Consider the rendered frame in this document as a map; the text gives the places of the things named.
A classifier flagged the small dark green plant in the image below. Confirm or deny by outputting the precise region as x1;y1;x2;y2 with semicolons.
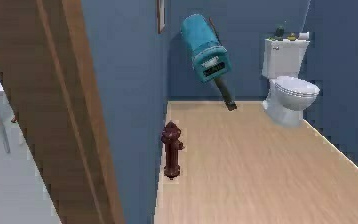
274;24;286;39

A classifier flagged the dark red fire hydrant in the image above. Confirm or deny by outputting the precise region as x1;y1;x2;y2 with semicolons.
160;121;185;180

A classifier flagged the framed wall picture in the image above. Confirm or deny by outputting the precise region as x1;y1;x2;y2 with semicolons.
156;0;166;35

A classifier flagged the brown wooden room door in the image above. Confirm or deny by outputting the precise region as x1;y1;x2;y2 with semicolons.
0;0;126;224

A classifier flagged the teal mailbox on dark post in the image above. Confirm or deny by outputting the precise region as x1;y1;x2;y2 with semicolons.
180;13;238;112

